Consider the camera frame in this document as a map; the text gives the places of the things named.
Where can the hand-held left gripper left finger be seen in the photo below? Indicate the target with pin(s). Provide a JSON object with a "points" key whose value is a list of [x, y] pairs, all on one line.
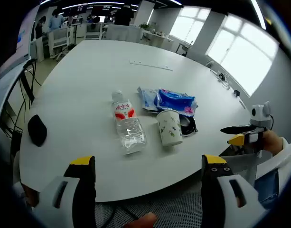
{"points": [[83, 190]]}

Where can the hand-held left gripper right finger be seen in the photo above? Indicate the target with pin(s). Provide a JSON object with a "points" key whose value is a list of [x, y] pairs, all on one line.
{"points": [[214, 190]]}

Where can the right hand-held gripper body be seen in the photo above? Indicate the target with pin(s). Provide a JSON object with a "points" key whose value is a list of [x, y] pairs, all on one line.
{"points": [[261, 114]]}

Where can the floral paper cup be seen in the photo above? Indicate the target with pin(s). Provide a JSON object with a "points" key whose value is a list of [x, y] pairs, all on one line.
{"points": [[170, 128]]}

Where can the blue tissue packet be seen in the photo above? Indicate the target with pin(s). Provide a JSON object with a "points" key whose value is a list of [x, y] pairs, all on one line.
{"points": [[176, 99]]}

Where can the clear plastic water bottle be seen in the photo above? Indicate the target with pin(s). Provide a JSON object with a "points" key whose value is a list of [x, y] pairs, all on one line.
{"points": [[128, 128]]}

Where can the light blue wet wipes pack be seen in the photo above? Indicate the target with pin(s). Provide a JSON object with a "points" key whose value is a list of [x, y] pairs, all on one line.
{"points": [[147, 98]]}

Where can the person's right hand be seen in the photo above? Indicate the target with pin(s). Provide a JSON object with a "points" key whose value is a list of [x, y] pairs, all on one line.
{"points": [[273, 141]]}

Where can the person's left hand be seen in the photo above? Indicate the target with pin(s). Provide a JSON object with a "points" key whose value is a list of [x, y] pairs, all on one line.
{"points": [[143, 219]]}

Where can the small black object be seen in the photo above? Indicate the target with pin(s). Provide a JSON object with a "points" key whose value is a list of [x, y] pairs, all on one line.
{"points": [[237, 92]]}

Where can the person's blue jeans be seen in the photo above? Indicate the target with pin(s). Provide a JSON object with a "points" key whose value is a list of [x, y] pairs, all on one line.
{"points": [[266, 187]]}

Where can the clear stand with black device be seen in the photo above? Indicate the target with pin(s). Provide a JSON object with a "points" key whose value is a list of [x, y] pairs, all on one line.
{"points": [[222, 78]]}

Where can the large window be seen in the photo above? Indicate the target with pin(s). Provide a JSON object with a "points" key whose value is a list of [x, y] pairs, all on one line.
{"points": [[242, 54]]}

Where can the black computer mouse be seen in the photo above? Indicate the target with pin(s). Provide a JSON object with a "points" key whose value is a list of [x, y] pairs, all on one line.
{"points": [[37, 130]]}

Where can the white table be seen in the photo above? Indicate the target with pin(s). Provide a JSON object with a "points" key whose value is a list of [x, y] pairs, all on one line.
{"points": [[88, 83]]}

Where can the white power strip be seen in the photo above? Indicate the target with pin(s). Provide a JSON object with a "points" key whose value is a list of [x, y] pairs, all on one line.
{"points": [[150, 65]]}

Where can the small window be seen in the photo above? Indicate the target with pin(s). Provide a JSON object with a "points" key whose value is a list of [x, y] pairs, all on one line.
{"points": [[189, 26]]}

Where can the green potted plant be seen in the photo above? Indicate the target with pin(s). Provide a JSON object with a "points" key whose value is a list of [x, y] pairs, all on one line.
{"points": [[145, 26]]}

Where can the white partition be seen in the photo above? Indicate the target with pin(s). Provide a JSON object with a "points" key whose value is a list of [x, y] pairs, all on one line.
{"points": [[124, 33]]}

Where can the large monitor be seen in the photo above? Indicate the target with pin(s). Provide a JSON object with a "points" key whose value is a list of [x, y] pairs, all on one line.
{"points": [[19, 42]]}

